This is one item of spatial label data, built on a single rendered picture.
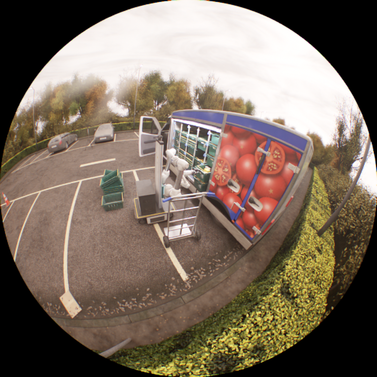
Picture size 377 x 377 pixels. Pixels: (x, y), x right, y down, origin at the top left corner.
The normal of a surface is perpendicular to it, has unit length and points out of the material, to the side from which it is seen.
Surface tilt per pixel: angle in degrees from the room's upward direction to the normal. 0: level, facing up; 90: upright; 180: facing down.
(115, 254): 0
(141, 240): 0
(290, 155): 90
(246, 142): 90
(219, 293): 8
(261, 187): 90
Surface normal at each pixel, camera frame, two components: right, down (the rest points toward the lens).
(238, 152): -0.85, 0.18
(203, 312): 0.07, -0.89
